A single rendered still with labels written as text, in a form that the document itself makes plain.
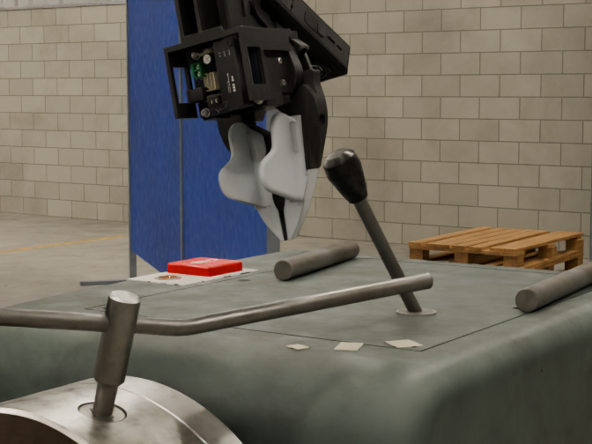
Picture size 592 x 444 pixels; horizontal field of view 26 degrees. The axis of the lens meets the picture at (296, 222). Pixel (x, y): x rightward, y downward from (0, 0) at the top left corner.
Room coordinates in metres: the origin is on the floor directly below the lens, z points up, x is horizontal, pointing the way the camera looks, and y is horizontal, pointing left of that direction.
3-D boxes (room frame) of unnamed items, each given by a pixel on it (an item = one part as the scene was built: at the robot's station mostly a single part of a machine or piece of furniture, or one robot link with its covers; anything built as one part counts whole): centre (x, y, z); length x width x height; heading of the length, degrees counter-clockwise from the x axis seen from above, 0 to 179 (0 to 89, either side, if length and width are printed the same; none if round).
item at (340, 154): (1.09, -0.04, 1.38); 0.04 x 0.03 x 0.05; 146
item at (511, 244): (8.92, -1.41, 0.22); 1.25 x 0.86 x 0.44; 148
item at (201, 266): (1.39, 0.10, 1.26); 0.06 x 0.06 x 0.02; 56
